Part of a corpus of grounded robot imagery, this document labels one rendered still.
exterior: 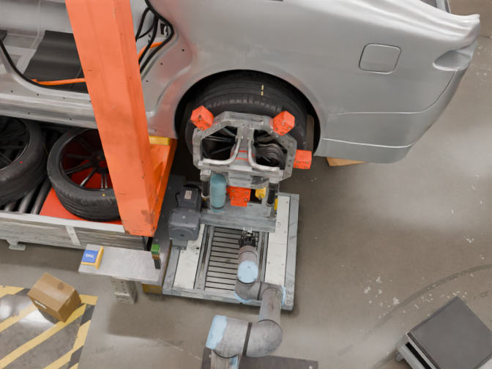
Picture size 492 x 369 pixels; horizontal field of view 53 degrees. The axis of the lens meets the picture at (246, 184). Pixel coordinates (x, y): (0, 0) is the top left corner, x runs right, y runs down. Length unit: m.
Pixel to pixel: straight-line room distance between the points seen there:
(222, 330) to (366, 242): 1.89
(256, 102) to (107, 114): 0.78
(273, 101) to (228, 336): 1.23
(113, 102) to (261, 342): 1.04
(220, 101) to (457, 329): 1.76
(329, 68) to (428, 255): 1.67
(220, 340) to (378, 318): 1.65
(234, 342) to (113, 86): 1.02
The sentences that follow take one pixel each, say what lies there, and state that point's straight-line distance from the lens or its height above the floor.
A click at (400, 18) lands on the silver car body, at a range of 2.31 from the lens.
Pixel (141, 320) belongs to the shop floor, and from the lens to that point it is 3.13.
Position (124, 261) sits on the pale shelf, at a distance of 2.80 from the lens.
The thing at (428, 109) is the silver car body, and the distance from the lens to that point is 2.66.
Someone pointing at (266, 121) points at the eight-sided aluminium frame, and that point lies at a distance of 2.47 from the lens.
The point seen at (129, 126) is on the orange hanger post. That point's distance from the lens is 2.07.
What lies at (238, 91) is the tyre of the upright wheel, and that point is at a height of 1.17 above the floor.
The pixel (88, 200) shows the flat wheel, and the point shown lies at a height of 0.50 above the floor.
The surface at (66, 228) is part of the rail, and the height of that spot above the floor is 0.36.
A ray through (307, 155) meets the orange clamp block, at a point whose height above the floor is 0.88.
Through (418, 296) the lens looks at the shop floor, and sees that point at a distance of 3.42.
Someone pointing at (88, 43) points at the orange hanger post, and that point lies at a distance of 1.83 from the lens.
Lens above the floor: 2.89
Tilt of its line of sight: 53 degrees down
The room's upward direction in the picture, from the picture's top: 6 degrees clockwise
